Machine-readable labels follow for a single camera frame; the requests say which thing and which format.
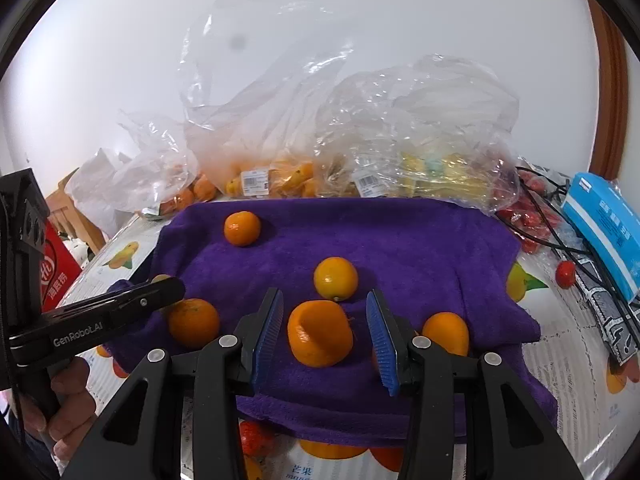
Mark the small red tomato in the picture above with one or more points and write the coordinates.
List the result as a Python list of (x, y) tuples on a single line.
[(565, 274)]

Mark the person's left hand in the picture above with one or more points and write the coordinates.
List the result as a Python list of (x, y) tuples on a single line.
[(75, 400)]

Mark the yellow-orange citrus fruit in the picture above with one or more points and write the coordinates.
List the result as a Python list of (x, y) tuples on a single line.
[(336, 278)]

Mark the clear bag of persimmons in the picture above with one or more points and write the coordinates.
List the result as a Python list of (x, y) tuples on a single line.
[(150, 170)]

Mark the purple towel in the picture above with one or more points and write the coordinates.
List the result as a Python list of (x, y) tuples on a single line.
[(400, 250)]

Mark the small yellow-green round fruit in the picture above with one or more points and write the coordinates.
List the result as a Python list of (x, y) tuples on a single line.
[(161, 278)]

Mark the large orange mandarin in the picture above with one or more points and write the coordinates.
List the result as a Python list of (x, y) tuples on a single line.
[(320, 332)]

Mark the person's dark clothing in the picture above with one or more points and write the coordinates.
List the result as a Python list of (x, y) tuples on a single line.
[(20, 460)]

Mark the blue cardboard box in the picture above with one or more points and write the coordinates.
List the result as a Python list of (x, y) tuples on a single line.
[(605, 230)]

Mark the large clear bag of mandarins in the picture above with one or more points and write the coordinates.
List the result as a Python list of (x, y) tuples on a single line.
[(240, 110)]

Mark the red snack packet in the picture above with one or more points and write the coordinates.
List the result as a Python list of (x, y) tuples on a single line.
[(57, 270)]

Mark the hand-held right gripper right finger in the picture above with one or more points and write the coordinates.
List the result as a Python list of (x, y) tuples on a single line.
[(382, 347)]

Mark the white plastic bag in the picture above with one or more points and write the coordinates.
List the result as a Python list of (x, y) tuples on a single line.
[(95, 195)]

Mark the clear bag of yellow fruit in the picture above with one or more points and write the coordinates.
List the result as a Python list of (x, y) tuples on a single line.
[(425, 125)]

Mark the wooden door frame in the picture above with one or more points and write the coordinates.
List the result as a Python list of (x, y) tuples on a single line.
[(612, 85)]

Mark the clear bag of red tomatoes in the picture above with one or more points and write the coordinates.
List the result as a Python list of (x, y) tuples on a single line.
[(530, 220)]

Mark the grey patterned box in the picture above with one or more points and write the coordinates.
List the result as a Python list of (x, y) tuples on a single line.
[(607, 320)]

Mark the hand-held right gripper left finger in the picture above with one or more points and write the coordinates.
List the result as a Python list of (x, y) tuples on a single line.
[(267, 340)]

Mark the wooden chair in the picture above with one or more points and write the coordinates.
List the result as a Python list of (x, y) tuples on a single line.
[(59, 210)]

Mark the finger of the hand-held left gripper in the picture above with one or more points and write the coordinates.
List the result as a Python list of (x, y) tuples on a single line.
[(160, 291)]

